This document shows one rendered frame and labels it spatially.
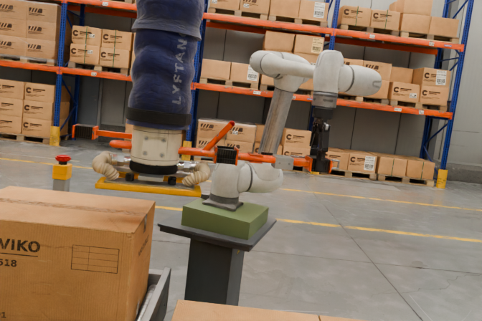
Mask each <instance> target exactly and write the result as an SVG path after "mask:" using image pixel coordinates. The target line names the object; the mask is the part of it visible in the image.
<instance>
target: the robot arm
mask: <svg viewBox="0 0 482 321"><path fill-rule="evenodd" d="M250 66H251V68H252V69H253V70H254V71H255V72H258V73H260V74H262V75H265V76H268V77H272V78H273V81H274V86H275V89H274V93H273V98H272V100H271V104H270V109H269V111H268V116H267V120H266V123H265V127H264V131H263V135H262V138H261V141H260V147H259V149H258V153H261V152H266V153H273V154H277V152H278V147H279V144H280V139H281V136H282V134H283V129H284V126H285V122H286V119H287V116H288V111H289V108H290V104H291V101H292V98H293V93H294V92H295V91H296V90H297V89H298V88H299V87H300V86H301V84H303V83H305V82H307V81H308V80H309V79H313V91H314V92H313V99H312V106H315V107H314V108H313V114H312V117H313V118H317V119H316V122H313V128H312V132H311V139H310V143H309V146H310V147H311V149H310V155H316V167H315V171H323V167H324V161H325V156H326V152H328V150H329V131H330V127H331V126H330V125H328V119H329V120H331V119H332V118H333V113H334V110H332V108H336V102H337V97H338V92H345V93H346V94H350V95H360V96H368V95H373V94H375V93H377V92H378V91H379V89H380V87H381V86H382V78H381V76H380V74H379V73H378V72H376V71H375V70H373V69H370V68H367V67H363V66H359V65H345V64H344V58H343V56H342V54H341V53H340V52H338V51H335V50H325V51H322V52H321V53H320V54H319V56H318V59H317V61H316V66H315V65H311V64H310V63H309V62H308V61H307V60H305V59H304V58H302V57H299V56H298V55H295V54H290V53H286V52H275V51H257V52H255V53H254V54H252V56H251V58H250ZM262 163H263V162H262ZM262 163H249V162H248V163H245V161H244V160H237V166H236V165H232V164H223V163H216V164H215V166H214V170H213V174H212V182H211V191H210V193H202V194H201V197H200V198H203V199H204V200H205V201H203V202H202V204H203V205H207V206H213V207H217V208H220V209H226V210H228V211H236V209H237V208H239V207H240V206H241V205H243V202H242V201H239V195H240V193H242V192H249V193H269V192H272V191H275V190H277V189H279V188H280V187H281V185H282V183H283V172H282V170H281V169H276V168H274V167H272V166H271V163H263V164H262Z"/></svg>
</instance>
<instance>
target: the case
mask: <svg viewBox="0 0 482 321"><path fill-rule="evenodd" d="M155 204H156V202H155V201H149V200H143V199H135V198H122V197H115V196H101V195H94V194H86V193H73V192H66V191H53V190H45V189H38V188H25V187H18V186H8V187H6V188H3V189H1V190H0V321H135V319H136V317H137V314H138V311H139V310H140V307H141V304H142V302H143V299H144V297H145V295H146V292H147V286H148V272H149V264H150V256H151V242H152V234H153V220H154V212H155Z"/></svg>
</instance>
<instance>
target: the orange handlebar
mask: <svg viewBox="0 0 482 321"><path fill-rule="evenodd" d="M95 135H99V136H105V137H113V138H127V139H132V133H119V132H113V131H105V130H96V134H95ZM109 144H110V146H111V147H113V148H124V149H131V148H132V143H131V141H124V140H112V141H110V142H109ZM178 154H182V155H197V156H204V157H212V158H213V157H214V150H210V151H208V150H202V148H189V147H181V146H180V148H179V149H178ZM238 160H241V161H248V162H249V163H262V162H263V163H275V162H276V160H275V158H274V157H273V156H272V155H262V154H261V153H252V152H247V153H239V154H238ZM263 163H262V164H263ZM293 165H294V166H306V167H308V166H309V161H308V160H306V159H301V158H294V162H293Z"/></svg>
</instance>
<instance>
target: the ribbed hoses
mask: <svg viewBox="0 0 482 321"><path fill-rule="evenodd" d="M109 153H111V152H109V151H103V152H102V153H101V154H100V155H98V156H96V157H95V158H94V159H93V162H92V167H93V170H94V171H95V172H98V173H100V174H103V175H104V176H106V178H107V179H108V180H112V181H114V180H115V179H116V178H117V177H119V175H120V174H118V172H117V170H116V169H115V168H114V167H113V166H112V164H113V163H112V158H111V155H110V154H109ZM112 154H115V153H112ZM198 162H199V163H197V164H196V165H195V168H194V169H193V173H190V172H189V173H190V174H189V175H187V176H185V178H184V179H183V180H182V183H183V184H184V185H185V186H186V187H192V186H193V185H195V183H200V182H201V183H202V182H203V181H206V180H207V179H209V177H210V169H209V164H208V162H206V161H205V160H201V161H198Z"/></svg>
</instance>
